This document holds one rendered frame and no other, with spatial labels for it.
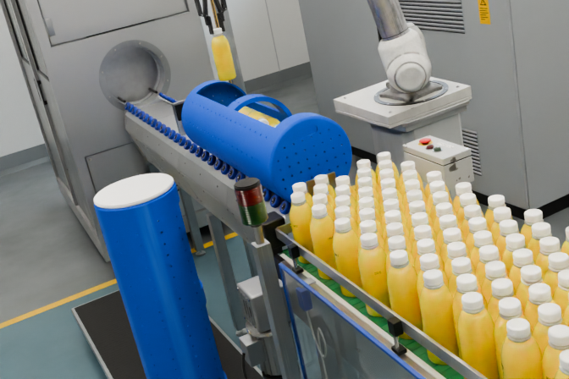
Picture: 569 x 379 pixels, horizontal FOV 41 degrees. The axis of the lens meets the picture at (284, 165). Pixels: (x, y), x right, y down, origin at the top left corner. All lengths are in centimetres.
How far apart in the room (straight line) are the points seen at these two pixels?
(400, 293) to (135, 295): 122
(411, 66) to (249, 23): 532
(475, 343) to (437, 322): 12
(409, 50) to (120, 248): 119
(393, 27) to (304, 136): 61
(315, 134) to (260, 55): 569
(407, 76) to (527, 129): 146
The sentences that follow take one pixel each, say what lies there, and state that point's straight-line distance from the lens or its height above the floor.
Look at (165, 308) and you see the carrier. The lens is 266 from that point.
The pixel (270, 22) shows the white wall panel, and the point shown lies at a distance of 798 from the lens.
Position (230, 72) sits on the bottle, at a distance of 294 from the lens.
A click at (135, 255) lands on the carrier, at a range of 257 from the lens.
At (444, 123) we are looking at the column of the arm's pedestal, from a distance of 296.
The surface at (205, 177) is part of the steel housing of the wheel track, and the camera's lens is 304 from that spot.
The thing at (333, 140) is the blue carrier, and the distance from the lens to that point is 233.
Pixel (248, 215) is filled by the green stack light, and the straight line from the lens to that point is 177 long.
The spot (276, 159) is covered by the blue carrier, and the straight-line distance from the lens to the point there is 226.
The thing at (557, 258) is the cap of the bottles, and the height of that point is 110.
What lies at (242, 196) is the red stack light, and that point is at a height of 124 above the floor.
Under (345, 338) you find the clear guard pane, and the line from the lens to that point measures 181.
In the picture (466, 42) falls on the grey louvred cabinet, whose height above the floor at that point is 97.
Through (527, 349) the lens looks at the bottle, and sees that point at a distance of 140.
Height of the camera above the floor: 186
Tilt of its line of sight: 19 degrees down
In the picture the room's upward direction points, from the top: 12 degrees counter-clockwise
